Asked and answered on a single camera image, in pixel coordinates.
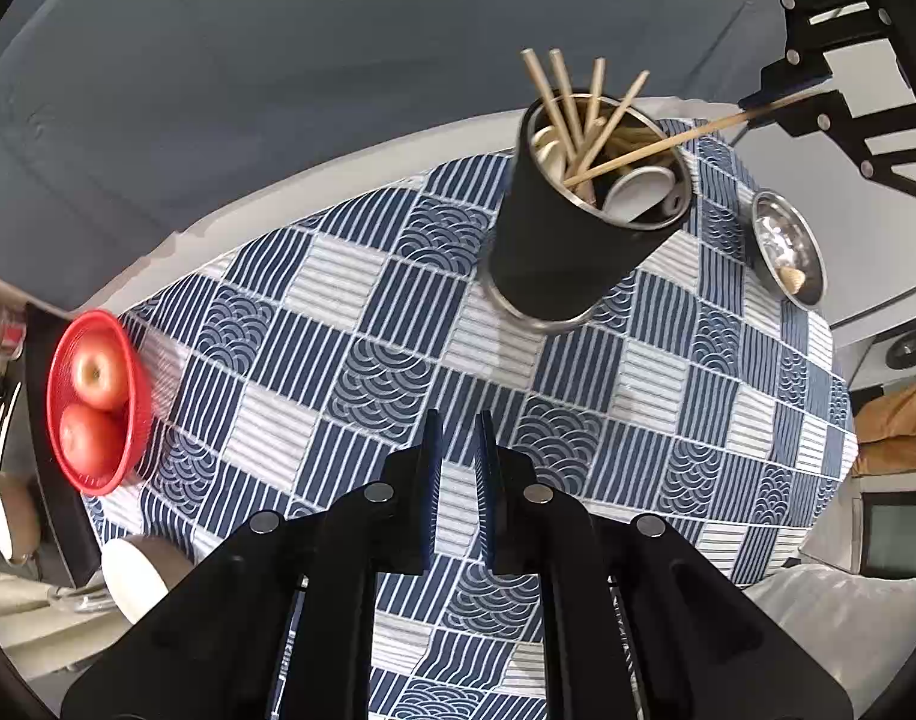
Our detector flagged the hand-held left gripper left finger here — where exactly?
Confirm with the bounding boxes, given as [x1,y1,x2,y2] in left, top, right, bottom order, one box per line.
[60,411,445,720]

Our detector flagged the blue patterned tablecloth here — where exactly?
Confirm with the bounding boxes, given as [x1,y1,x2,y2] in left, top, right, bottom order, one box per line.
[79,116,858,720]

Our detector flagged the red apple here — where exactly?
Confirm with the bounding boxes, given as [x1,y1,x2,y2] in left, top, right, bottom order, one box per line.
[59,405,127,475]
[71,343,130,412]

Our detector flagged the black cylindrical utensil holder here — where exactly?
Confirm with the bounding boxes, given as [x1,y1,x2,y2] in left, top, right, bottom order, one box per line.
[479,94,696,332]

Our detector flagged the beige ceramic mug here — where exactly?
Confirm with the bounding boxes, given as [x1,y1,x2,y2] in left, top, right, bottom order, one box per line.
[0,468,43,565]
[101,535,198,626]

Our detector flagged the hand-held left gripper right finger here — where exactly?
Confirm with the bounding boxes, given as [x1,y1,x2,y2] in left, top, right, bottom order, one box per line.
[475,411,854,720]

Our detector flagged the plain white ceramic spoon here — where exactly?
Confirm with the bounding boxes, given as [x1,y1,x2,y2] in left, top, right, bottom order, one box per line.
[604,171,678,224]

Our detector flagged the grey backdrop cloth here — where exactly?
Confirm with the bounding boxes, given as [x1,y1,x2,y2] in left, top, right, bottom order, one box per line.
[0,0,828,317]

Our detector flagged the clear glass dish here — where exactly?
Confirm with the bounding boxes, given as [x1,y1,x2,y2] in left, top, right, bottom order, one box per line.
[48,583,118,614]

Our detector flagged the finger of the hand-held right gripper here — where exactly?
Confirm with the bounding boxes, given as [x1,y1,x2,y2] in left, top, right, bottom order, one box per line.
[769,90,916,207]
[737,0,916,107]

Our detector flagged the red plastic basket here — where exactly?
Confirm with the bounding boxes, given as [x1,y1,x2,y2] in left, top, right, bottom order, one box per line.
[45,310,156,497]

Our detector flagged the pink candle jar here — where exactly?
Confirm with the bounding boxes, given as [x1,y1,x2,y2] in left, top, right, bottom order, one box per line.
[0,295,28,362]

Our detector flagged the orange cloth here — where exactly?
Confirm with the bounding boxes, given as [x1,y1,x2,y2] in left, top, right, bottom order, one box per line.
[854,373,916,478]

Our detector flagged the dark screen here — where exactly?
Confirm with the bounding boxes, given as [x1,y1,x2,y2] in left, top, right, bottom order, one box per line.
[861,498,916,580]

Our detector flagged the small steel bowl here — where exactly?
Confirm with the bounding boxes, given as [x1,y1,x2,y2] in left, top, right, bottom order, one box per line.
[750,189,829,308]

